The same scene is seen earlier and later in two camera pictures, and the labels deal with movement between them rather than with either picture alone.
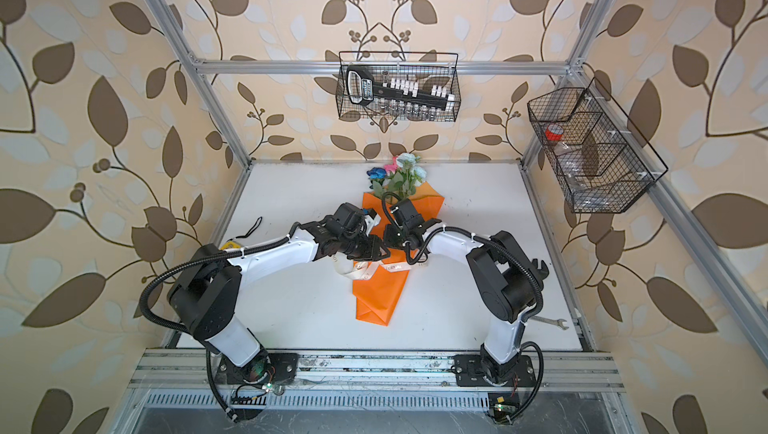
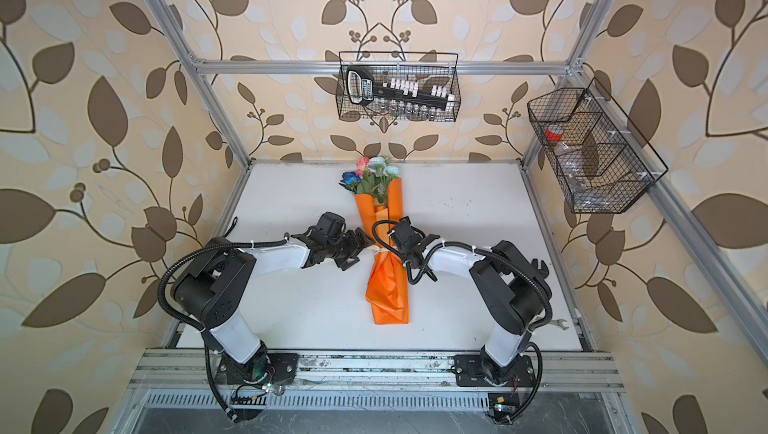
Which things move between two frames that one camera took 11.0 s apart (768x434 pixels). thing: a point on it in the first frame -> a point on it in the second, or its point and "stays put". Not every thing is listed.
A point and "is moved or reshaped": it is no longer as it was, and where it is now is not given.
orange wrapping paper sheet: (375, 299) is moved or reshaped
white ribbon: (365, 270) is moved or reshaped
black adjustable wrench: (539, 274) stays put
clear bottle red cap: (572, 160) stays put
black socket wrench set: (362, 88) stays put
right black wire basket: (589, 155) stays put
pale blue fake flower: (408, 160) -> (382, 171)
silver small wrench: (550, 321) stays put
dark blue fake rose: (376, 173) -> (349, 177)
